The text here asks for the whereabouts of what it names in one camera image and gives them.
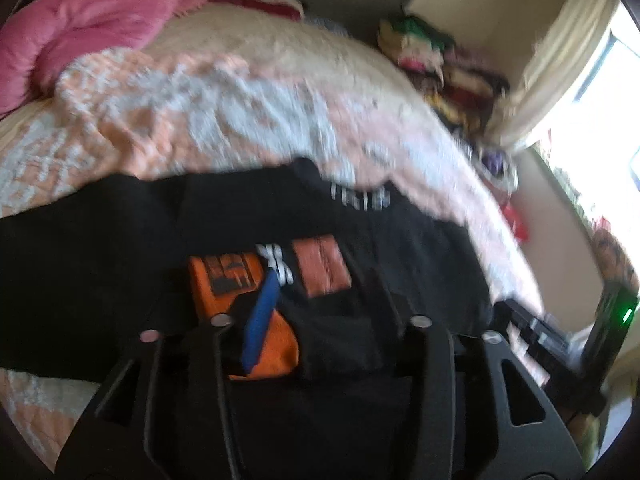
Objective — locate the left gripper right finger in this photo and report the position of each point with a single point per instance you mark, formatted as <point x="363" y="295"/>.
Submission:
<point x="481" y="414"/>

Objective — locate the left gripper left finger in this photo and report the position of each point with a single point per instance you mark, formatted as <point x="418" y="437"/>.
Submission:
<point x="167" y="413"/>

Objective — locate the black sweatshirt with orange cuffs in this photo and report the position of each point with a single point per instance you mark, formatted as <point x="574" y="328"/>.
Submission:
<point x="331" y="396"/>

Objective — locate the plastic bag with clothes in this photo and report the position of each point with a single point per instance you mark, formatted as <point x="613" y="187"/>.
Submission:
<point x="496" y="168"/>

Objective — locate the pile of folded clothes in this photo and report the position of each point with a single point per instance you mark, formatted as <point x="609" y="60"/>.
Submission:
<point x="461" y="84"/>

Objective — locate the red bag on floor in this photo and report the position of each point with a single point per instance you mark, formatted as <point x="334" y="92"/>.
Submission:
<point x="516" y="223"/>

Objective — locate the peach and white bedspread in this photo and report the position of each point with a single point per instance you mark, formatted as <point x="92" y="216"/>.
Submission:
<point x="230" y="89"/>

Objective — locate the cream window curtain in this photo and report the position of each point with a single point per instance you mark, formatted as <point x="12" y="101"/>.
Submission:
<point x="558" y="60"/>

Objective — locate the pink fluffy blanket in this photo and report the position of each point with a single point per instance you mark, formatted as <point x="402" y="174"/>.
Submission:
<point x="40" y="40"/>

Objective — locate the red and white pillow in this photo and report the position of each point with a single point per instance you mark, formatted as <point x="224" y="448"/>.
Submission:
<point x="291" y="9"/>

